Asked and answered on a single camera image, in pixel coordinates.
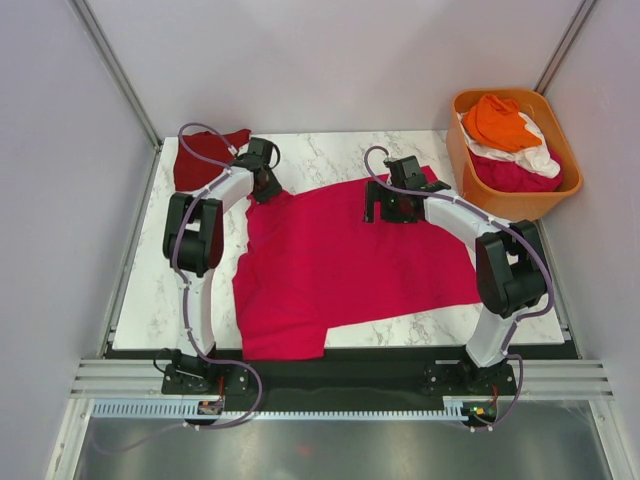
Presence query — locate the magenta t-shirt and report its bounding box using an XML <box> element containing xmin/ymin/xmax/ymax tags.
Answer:
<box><xmin>233</xmin><ymin>179</ymin><xmax>480</xmax><ymax>361</ymax></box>
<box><xmin>469</xmin><ymin>151</ymin><xmax>563</xmax><ymax>193</ymax></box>

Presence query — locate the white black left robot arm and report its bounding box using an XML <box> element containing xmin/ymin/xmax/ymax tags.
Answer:
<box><xmin>162</xmin><ymin>137</ymin><xmax>282</xmax><ymax>395</ymax></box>

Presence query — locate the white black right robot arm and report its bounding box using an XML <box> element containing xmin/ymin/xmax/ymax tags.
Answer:
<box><xmin>364</xmin><ymin>156</ymin><xmax>554</xmax><ymax>394</ymax></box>

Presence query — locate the magenta t-shirt in basket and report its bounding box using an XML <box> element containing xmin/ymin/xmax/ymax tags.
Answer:
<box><xmin>469</xmin><ymin>151</ymin><xmax>563</xmax><ymax>193</ymax></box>

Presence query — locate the folded dark red t-shirt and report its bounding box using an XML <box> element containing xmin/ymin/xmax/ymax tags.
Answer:
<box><xmin>173</xmin><ymin>129</ymin><xmax>251</xmax><ymax>192</ymax></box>

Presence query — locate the orange plastic laundry basket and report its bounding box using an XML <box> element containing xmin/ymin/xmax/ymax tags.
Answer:
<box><xmin>446</xmin><ymin>88</ymin><xmax>583</xmax><ymax>221</ymax></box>

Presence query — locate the orange t-shirt in basket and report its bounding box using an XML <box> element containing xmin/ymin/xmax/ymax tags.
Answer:
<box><xmin>461</xmin><ymin>94</ymin><xmax>542</xmax><ymax>153</ymax></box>

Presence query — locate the white t-shirt in basket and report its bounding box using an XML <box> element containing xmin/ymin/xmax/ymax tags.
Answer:
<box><xmin>462</xmin><ymin>112</ymin><xmax>561</xmax><ymax>178</ymax></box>

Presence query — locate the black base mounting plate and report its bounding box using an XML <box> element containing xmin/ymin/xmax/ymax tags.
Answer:
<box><xmin>161</xmin><ymin>347</ymin><xmax>517</xmax><ymax>413</ymax></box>

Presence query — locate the white slotted cable duct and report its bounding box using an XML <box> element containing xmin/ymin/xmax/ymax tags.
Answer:
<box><xmin>91</xmin><ymin>397</ymin><xmax>497</xmax><ymax>421</ymax></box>

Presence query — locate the aluminium frame rail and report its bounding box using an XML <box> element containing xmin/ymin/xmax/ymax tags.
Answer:
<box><xmin>71</xmin><ymin>360</ymin><xmax>613</xmax><ymax>400</ymax></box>

